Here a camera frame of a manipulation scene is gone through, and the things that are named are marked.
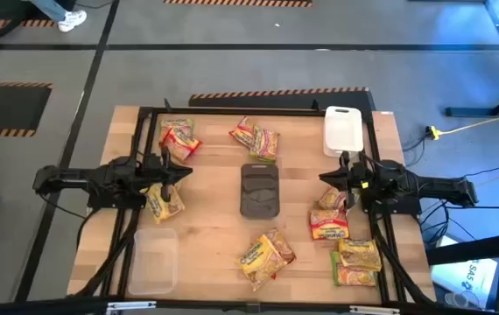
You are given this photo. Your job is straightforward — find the clear plastic bag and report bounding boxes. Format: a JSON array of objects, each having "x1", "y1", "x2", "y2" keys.
[{"x1": 431, "y1": 257, "x2": 498, "y2": 307}]

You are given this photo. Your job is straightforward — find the yellow power cord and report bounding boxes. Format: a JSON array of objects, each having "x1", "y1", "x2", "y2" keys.
[{"x1": 426, "y1": 107, "x2": 499, "y2": 141}]

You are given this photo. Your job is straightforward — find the black floor cable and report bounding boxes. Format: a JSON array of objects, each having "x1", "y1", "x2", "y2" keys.
[{"x1": 444, "y1": 204, "x2": 499, "y2": 210}]

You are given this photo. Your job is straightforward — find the dark grey plastic bin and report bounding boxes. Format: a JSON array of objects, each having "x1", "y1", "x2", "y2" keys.
[{"x1": 239, "y1": 163, "x2": 281, "y2": 220}]

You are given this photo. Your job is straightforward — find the black metal beam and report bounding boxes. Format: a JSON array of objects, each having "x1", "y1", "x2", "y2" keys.
[{"x1": 426, "y1": 231, "x2": 499, "y2": 266}]

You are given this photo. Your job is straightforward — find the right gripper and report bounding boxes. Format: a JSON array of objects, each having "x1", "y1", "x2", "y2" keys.
[{"x1": 319, "y1": 150, "x2": 373, "y2": 210}]

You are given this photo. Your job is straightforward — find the person's white shoe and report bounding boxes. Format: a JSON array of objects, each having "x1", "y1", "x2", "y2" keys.
[{"x1": 56, "y1": 9, "x2": 88, "y2": 34}]

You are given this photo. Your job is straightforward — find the black aluminium table frame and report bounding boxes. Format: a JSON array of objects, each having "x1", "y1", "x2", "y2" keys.
[{"x1": 100, "y1": 98, "x2": 434, "y2": 307}]

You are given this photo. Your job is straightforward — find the silver metal bracket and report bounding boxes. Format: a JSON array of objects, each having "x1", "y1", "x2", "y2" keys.
[
  {"x1": 348, "y1": 304, "x2": 402, "y2": 315},
  {"x1": 106, "y1": 300, "x2": 158, "y2": 315}
]

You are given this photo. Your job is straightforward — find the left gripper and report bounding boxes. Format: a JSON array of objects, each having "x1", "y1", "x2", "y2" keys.
[{"x1": 142, "y1": 146, "x2": 193, "y2": 202}]

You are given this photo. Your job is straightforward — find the black cable bundle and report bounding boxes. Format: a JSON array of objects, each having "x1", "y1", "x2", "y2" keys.
[
  {"x1": 369, "y1": 213, "x2": 434, "y2": 306},
  {"x1": 76, "y1": 205, "x2": 144, "y2": 298}
]

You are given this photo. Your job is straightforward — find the white plastic bin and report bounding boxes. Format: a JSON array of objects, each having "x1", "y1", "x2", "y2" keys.
[{"x1": 322, "y1": 106, "x2": 364, "y2": 158}]

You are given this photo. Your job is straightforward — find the black desk frame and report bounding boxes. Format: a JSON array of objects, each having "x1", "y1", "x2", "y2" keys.
[{"x1": 445, "y1": 0, "x2": 499, "y2": 118}]

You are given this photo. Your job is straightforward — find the clear plastic bin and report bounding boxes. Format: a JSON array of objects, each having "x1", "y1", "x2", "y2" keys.
[{"x1": 127, "y1": 227, "x2": 179, "y2": 297}]

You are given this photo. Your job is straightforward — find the person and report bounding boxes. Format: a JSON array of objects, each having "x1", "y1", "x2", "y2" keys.
[{"x1": 28, "y1": 0, "x2": 88, "y2": 34}]

